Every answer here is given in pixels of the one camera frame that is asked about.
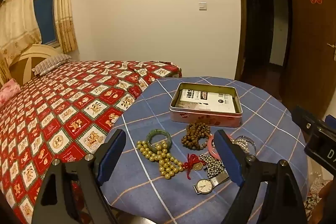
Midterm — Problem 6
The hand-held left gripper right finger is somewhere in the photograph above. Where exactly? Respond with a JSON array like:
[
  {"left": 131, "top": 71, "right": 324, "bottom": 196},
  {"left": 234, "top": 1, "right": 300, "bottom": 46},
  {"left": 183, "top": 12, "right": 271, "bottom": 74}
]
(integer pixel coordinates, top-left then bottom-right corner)
[{"left": 214, "top": 130, "right": 307, "bottom": 224}]

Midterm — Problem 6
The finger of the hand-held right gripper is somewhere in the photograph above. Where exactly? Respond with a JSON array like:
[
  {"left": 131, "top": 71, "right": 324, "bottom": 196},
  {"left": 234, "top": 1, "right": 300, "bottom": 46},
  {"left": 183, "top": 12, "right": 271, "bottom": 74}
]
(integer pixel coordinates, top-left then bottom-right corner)
[{"left": 291, "top": 105, "right": 336, "bottom": 136}]

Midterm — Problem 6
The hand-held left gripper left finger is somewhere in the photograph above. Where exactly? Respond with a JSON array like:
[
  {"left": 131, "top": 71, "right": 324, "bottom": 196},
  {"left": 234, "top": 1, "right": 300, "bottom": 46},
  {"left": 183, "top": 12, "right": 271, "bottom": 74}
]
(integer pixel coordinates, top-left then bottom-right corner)
[{"left": 31, "top": 129, "right": 127, "bottom": 224}]

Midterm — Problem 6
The pink bangle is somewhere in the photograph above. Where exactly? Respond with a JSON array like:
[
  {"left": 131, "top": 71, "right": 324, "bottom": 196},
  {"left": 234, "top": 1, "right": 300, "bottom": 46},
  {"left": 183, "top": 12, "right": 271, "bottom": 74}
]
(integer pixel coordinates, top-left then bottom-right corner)
[{"left": 206, "top": 133, "right": 234, "bottom": 158}]

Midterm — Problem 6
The silver wristwatch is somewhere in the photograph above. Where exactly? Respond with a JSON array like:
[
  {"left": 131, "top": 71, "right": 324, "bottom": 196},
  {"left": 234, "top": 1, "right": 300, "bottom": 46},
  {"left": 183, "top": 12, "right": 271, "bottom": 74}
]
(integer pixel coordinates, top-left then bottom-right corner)
[{"left": 193, "top": 171, "right": 230, "bottom": 195}]

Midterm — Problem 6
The brown wooden bead bracelet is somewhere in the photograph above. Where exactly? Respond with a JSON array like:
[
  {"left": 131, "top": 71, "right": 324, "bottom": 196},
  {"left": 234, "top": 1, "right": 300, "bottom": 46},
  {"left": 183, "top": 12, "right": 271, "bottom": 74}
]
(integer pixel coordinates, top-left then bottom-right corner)
[{"left": 181, "top": 122, "right": 213, "bottom": 150}]

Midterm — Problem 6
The pink metal tin box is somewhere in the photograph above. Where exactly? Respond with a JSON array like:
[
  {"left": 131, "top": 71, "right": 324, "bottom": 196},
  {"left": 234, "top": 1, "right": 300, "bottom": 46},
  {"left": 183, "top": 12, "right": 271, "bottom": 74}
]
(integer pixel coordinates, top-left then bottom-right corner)
[{"left": 169, "top": 82, "right": 242, "bottom": 128}]

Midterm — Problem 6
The gold bead necklace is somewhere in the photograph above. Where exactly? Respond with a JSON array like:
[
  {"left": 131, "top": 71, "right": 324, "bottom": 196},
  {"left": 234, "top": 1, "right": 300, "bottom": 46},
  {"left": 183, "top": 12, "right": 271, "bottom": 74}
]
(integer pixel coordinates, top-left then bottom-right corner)
[{"left": 136, "top": 140, "right": 184, "bottom": 177}]

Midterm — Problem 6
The blue plaid tablecloth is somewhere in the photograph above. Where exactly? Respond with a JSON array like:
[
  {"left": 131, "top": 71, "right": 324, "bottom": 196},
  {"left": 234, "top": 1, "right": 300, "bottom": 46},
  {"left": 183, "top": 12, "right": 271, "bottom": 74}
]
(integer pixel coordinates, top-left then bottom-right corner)
[{"left": 101, "top": 76, "right": 309, "bottom": 224}]

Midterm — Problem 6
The green jade bangle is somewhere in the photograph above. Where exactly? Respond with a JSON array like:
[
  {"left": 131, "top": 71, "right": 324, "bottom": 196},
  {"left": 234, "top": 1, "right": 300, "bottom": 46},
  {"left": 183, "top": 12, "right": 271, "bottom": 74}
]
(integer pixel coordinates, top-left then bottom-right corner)
[{"left": 146, "top": 130, "right": 173, "bottom": 150}]

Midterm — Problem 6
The brown wooden door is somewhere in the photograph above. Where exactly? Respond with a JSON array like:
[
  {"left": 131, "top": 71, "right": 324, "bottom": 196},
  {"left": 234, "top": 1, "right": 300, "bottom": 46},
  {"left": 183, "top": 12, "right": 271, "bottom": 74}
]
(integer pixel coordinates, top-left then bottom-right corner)
[{"left": 278, "top": 0, "right": 336, "bottom": 120}]

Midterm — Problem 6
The red patterned bed blanket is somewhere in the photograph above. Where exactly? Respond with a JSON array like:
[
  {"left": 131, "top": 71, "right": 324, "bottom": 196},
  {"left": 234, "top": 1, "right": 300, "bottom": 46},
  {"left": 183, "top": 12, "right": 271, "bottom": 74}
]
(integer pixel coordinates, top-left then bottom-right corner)
[{"left": 0, "top": 60, "right": 183, "bottom": 224}]

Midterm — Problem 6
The striped pillow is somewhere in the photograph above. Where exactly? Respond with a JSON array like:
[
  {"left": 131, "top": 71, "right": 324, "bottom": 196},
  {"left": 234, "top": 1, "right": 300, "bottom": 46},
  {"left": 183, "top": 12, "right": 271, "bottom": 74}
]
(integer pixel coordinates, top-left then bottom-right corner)
[{"left": 32, "top": 54, "right": 72, "bottom": 76}]

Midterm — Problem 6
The pink pillow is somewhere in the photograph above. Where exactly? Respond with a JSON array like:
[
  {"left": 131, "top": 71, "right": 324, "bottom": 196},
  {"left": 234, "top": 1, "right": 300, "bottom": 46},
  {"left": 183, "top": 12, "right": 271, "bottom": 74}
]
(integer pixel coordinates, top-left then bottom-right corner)
[{"left": 0, "top": 79, "right": 21, "bottom": 106}]

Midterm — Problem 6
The cream wooden headboard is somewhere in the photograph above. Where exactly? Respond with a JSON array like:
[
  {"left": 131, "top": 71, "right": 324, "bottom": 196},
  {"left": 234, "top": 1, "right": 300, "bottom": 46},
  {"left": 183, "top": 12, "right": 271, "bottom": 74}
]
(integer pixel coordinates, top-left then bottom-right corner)
[{"left": 0, "top": 43, "right": 62, "bottom": 86}]

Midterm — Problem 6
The window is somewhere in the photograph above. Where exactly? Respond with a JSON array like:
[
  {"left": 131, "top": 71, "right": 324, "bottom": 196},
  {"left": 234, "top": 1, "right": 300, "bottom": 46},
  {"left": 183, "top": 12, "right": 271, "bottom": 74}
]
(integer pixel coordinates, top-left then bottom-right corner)
[{"left": 33, "top": 0, "right": 61, "bottom": 46}]

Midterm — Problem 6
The wide yellow floral curtain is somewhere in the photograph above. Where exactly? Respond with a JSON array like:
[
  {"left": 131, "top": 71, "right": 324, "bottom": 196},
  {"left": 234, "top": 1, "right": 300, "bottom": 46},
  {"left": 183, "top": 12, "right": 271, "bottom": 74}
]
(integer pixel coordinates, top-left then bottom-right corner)
[{"left": 0, "top": 0, "right": 43, "bottom": 67}]

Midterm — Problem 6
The silver bead necklace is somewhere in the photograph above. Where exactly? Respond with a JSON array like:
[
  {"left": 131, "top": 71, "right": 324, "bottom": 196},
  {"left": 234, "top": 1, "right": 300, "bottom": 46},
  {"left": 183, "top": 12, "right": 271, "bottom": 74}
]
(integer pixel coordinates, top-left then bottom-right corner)
[{"left": 199, "top": 153, "right": 226, "bottom": 179}]

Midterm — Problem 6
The pearl bracelet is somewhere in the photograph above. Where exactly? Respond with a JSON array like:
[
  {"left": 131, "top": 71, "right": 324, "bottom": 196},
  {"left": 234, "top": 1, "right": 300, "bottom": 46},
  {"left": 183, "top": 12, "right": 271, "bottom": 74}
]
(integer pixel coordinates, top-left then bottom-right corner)
[{"left": 236, "top": 140, "right": 251, "bottom": 154}]

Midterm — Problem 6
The red string gold pendant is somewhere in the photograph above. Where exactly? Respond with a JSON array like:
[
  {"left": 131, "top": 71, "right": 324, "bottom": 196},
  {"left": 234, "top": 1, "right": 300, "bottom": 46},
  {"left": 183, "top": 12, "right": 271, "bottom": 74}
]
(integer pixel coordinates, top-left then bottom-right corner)
[{"left": 182, "top": 153, "right": 204, "bottom": 181}]

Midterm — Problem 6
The metal door handle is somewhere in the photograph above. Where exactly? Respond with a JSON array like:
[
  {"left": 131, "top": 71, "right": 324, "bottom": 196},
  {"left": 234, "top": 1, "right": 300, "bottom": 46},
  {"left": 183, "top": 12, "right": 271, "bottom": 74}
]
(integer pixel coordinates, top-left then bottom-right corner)
[{"left": 327, "top": 41, "right": 336, "bottom": 61}]

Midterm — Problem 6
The brown wooden door frame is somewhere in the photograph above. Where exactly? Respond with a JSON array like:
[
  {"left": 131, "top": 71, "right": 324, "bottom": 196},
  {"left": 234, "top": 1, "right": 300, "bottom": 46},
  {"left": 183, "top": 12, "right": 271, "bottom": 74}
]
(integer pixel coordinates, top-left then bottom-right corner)
[{"left": 234, "top": 0, "right": 247, "bottom": 81}]

